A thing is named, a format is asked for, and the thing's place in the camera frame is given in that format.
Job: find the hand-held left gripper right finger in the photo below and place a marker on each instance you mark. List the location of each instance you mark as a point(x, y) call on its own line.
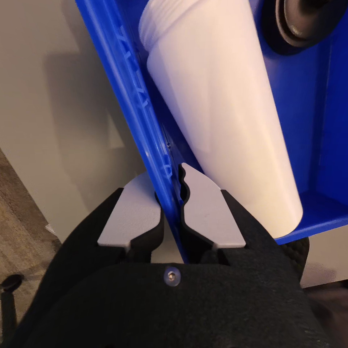
point(212, 214)

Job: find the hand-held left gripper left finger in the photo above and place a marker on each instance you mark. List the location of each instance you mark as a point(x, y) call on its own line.
point(130, 214)

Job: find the white plastic bottle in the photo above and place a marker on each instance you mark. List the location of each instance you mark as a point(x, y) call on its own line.
point(217, 108)

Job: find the blue plastic bin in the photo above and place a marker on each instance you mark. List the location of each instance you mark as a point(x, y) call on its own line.
point(312, 122)

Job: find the black bottle lid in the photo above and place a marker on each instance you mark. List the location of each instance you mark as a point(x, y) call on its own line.
point(296, 21)

